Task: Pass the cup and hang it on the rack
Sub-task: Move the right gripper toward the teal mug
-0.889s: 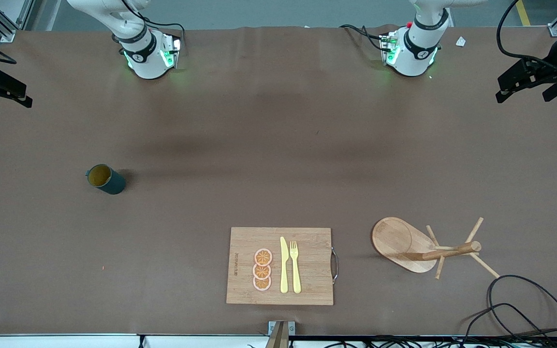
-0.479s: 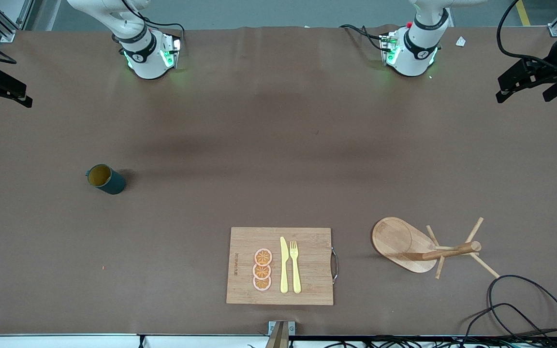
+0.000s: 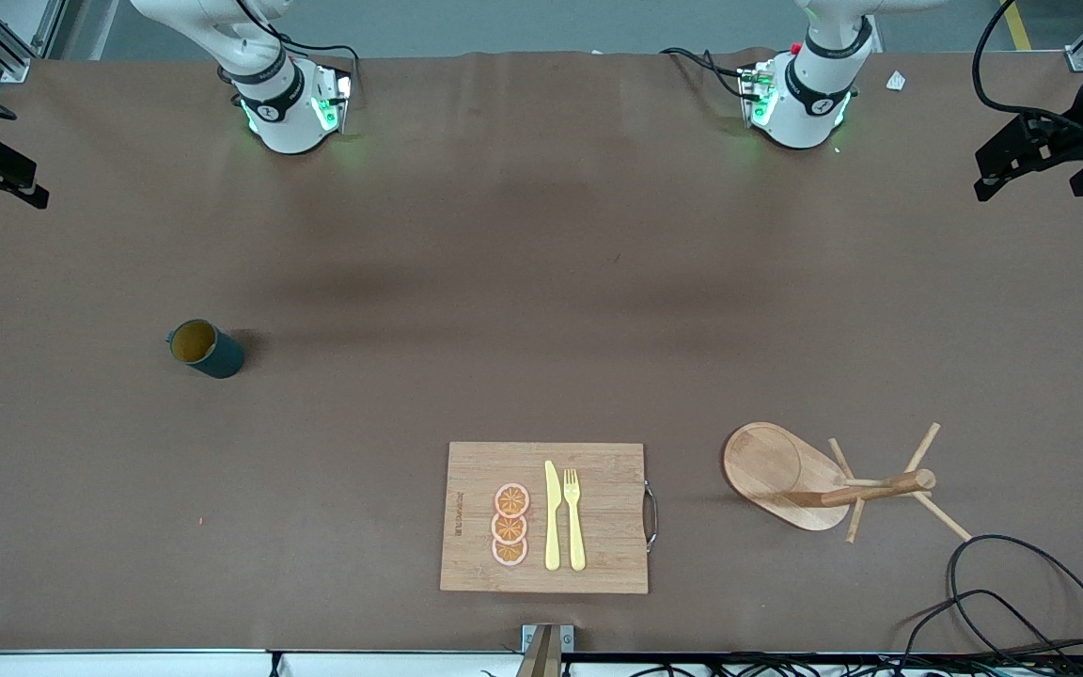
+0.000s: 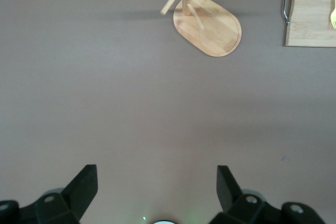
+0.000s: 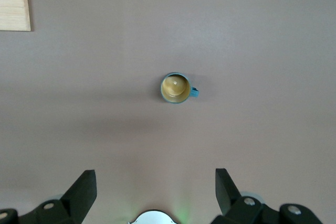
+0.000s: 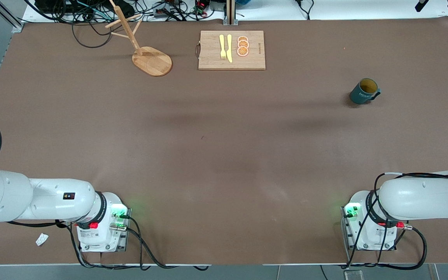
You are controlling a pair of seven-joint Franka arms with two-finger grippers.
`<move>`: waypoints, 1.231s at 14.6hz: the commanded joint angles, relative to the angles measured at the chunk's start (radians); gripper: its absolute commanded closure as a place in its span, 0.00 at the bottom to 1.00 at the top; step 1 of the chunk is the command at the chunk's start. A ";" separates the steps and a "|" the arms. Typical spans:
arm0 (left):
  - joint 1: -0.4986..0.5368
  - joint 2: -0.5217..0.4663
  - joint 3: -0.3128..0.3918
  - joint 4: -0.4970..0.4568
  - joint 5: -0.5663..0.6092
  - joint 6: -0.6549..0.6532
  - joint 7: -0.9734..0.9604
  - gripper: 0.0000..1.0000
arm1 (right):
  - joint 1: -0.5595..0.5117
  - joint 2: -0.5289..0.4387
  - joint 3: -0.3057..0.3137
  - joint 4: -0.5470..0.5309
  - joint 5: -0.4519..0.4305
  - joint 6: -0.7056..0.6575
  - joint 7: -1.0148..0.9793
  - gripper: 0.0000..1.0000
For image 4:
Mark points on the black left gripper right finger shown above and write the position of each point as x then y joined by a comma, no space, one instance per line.
236,203

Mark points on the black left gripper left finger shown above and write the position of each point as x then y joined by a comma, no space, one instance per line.
78,195

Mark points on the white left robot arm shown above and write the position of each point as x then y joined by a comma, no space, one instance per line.
162,222

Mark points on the wooden mug rack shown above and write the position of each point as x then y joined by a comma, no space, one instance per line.
215,30

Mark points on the bamboo cutting board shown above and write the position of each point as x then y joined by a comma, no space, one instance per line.
309,11

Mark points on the yellow plastic fork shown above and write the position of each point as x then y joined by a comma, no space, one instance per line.
333,19

